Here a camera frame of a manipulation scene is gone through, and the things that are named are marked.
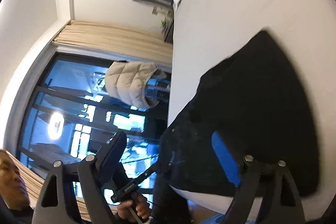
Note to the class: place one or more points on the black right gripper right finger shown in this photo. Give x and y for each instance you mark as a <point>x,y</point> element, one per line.
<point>280,203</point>

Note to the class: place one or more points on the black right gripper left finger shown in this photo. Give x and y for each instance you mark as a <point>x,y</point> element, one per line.
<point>57,202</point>

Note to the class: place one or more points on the black denim pants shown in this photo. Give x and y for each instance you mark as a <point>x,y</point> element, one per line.
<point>251,103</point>

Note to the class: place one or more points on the person's left hand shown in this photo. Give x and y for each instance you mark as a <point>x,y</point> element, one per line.
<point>139,204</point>

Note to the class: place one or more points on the person's head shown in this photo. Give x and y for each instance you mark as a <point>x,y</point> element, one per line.
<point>13,188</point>

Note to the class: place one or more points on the dark framed window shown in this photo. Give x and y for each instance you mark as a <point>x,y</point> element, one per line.
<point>70,116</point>

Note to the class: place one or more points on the beige puffer vest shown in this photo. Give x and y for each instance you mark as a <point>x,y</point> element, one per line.
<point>127,83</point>

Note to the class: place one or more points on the beige curtain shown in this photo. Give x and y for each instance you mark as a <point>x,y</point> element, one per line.
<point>111,38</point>

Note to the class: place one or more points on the green potted plant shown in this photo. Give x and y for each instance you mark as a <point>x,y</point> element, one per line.
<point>166,24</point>

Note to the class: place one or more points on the white bed sheet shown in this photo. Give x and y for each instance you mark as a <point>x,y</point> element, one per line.
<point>208,31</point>

